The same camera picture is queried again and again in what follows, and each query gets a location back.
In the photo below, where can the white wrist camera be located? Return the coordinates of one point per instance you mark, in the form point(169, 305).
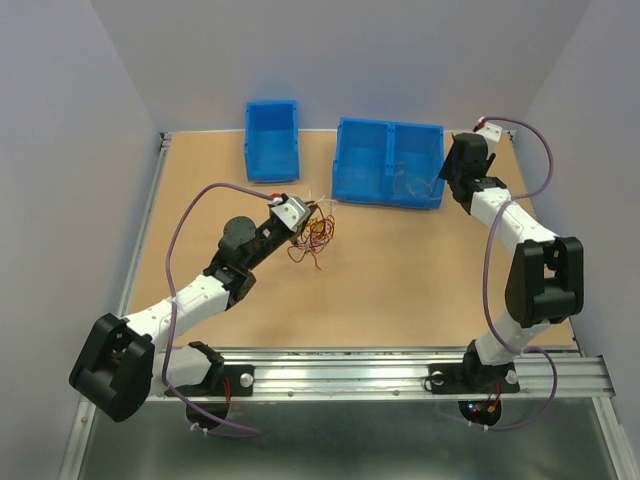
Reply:
point(490, 131)
point(292, 211)

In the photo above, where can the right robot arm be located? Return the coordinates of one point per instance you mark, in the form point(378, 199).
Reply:
point(545, 284)

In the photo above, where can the small blue bin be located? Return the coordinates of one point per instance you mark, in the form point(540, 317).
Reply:
point(271, 146)

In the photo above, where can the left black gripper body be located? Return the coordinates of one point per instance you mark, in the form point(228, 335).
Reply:
point(271, 239)

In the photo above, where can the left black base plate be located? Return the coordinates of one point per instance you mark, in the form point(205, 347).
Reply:
point(228, 380)

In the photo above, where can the right blue bin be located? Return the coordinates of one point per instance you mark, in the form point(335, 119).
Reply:
point(417, 157)

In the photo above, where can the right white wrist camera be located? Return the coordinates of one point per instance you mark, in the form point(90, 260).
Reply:
point(490, 131)

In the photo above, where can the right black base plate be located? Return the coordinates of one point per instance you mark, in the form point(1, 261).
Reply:
point(456, 379)

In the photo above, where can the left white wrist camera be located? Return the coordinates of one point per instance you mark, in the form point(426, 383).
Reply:
point(292, 211)

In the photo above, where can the middle blue bin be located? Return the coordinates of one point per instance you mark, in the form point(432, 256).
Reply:
point(361, 168)

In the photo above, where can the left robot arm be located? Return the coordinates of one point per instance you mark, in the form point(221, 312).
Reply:
point(125, 361)

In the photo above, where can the aluminium rail frame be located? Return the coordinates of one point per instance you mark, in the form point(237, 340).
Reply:
point(358, 308)

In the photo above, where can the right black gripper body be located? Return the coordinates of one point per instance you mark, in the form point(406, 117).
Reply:
point(447, 171)

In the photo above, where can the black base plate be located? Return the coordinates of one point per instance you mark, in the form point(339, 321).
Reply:
point(456, 379)
point(228, 380)

